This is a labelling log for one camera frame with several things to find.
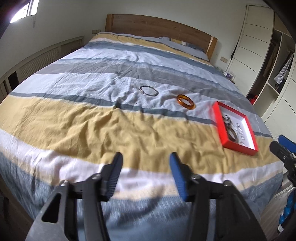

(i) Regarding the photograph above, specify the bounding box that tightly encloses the amber resin bangle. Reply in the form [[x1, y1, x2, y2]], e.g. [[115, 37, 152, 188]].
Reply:
[[176, 94, 196, 110]]

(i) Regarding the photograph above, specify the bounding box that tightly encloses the thin silver bangle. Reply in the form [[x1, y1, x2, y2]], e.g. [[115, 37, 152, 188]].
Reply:
[[139, 85, 159, 97]]

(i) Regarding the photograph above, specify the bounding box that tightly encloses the brown horn bangle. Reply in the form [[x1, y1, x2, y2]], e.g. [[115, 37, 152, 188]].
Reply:
[[226, 126, 238, 143]]

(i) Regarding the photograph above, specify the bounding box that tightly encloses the red shallow box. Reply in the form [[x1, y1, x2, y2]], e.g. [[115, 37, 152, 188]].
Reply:
[[213, 101, 258, 156]]

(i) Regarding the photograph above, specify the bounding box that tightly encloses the hanging striped shirt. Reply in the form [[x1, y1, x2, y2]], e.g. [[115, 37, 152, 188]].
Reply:
[[274, 53, 294, 85]]

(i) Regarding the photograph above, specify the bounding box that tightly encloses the white wardrobe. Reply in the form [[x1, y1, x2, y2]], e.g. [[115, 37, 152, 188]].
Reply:
[[227, 4, 295, 139]]

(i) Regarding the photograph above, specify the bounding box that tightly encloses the bedside table with items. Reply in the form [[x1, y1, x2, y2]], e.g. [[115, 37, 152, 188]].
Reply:
[[223, 71, 234, 82]]

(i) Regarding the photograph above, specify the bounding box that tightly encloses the striped duvet cover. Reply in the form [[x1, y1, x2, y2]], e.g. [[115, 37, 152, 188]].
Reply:
[[1, 33, 283, 240]]

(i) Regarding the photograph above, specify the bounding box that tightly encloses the grey blue pillow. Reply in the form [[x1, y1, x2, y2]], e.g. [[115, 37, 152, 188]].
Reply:
[[159, 37, 209, 61]]

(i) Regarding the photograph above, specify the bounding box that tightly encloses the wooden headboard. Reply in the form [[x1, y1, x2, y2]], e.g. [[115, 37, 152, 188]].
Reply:
[[105, 14, 218, 59]]

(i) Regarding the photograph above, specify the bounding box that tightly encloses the window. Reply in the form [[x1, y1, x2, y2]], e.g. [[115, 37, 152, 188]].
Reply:
[[10, 0, 39, 23]]

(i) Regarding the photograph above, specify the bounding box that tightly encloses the wall switch plate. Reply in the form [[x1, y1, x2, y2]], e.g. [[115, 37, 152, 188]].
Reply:
[[220, 57, 228, 63]]

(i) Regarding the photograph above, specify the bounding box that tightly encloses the low white wall cabinet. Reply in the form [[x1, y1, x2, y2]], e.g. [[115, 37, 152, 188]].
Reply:
[[1, 36, 84, 100]]

